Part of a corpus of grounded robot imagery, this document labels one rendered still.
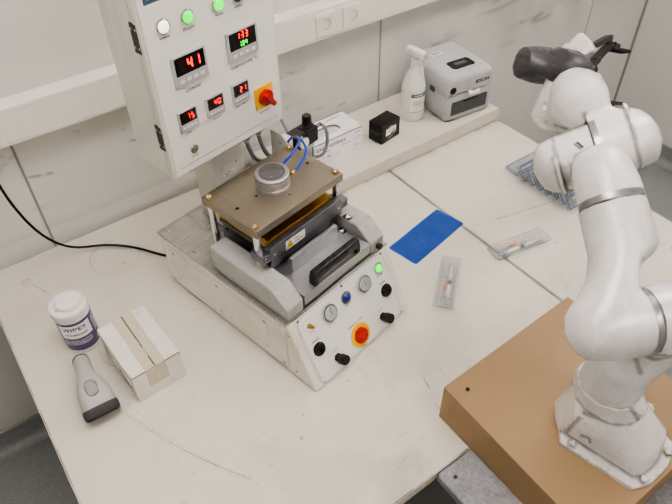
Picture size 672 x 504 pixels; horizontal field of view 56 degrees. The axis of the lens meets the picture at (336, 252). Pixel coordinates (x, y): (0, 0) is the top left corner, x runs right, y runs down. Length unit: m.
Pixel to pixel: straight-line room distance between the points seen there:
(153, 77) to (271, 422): 0.76
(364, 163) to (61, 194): 0.90
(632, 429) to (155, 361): 0.98
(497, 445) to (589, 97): 0.68
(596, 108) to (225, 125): 0.76
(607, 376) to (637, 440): 0.16
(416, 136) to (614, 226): 1.17
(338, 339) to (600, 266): 0.65
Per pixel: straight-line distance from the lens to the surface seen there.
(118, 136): 1.88
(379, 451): 1.40
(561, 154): 1.20
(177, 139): 1.37
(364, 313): 1.52
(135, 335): 1.54
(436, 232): 1.85
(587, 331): 1.04
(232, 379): 1.52
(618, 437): 1.29
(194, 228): 1.62
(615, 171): 1.11
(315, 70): 2.12
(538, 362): 1.43
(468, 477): 1.39
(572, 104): 1.25
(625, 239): 1.08
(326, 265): 1.37
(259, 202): 1.38
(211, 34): 1.34
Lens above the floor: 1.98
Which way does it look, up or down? 44 degrees down
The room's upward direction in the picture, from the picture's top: 1 degrees counter-clockwise
